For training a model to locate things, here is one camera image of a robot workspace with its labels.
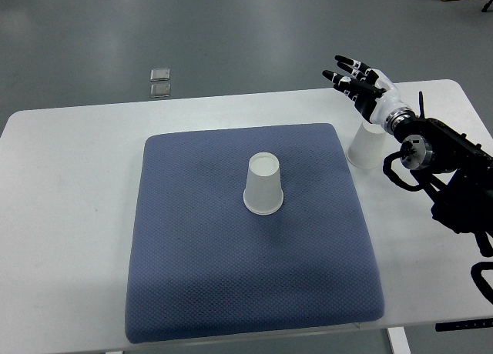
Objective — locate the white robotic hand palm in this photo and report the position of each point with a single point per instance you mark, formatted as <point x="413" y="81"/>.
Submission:
<point x="383" y="111"/>

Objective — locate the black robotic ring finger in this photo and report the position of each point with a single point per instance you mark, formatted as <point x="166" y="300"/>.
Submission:
<point x="356" y="70"/>

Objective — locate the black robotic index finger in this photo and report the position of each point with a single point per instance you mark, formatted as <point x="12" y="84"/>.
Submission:
<point x="337" y="79"/>

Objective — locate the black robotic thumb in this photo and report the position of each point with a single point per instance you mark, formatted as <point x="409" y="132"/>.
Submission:
<point x="351" y="86"/>

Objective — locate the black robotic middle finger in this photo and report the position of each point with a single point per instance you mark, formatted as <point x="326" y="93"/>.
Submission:
<point x="341" y="58"/>

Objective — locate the white paper cup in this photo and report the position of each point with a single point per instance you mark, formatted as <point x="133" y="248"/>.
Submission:
<point x="365" y="150"/>
<point x="263" y="194"/>

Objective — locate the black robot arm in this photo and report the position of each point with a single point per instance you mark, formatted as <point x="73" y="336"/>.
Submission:
<point x="454" y="172"/>

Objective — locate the black tripod leg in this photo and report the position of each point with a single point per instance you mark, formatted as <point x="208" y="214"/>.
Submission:
<point x="487" y="6"/>

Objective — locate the lower metal floor plate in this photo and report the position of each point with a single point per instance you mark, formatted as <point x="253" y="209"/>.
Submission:
<point x="160" y="90"/>

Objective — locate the metal floor plate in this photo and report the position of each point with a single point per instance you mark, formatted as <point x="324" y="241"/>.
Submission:
<point x="160" y="90"/>
<point x="159" y="74"/>

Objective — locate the upper metal floor plate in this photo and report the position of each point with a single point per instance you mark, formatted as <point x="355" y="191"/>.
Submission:
<point x="159" y="74"/>

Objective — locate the blue fabric cushion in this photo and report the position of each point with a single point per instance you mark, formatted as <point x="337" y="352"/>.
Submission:
<point x="203" y="265"/>

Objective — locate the black table control panel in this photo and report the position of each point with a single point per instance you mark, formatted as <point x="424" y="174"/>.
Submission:
<point x="464" y="325"/>

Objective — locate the white table leg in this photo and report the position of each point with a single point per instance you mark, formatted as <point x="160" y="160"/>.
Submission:
<point x="398" y="340"/>

